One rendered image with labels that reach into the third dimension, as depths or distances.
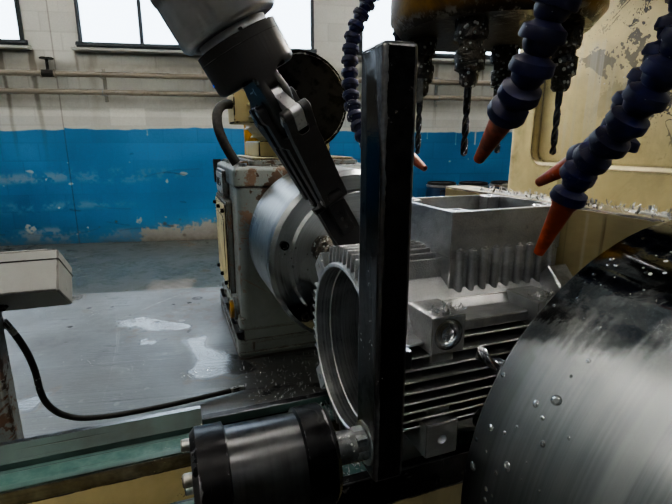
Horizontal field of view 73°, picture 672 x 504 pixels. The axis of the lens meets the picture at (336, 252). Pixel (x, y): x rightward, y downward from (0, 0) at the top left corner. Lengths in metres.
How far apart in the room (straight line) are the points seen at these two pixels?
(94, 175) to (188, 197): 1.10
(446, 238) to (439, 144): 5.92
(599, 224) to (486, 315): 0.13
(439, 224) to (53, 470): 0.40
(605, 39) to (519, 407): 0.49
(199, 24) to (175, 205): 5.63
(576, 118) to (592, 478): 0.50
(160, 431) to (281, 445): 0.25
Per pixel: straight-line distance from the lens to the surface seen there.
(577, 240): 0.46
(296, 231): 0.61
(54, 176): 6.34
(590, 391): 0.20
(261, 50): 0.40
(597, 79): 0.63
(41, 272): 0.60
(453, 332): 0.36
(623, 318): 0.21
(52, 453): 0.52
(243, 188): 0.81
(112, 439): 0.51
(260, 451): 0.27
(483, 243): 0.41
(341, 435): 0.30
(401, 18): 0.43
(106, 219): 6.22
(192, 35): 0.41
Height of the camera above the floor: 1.20
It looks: 14 degrees down
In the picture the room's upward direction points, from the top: straight up
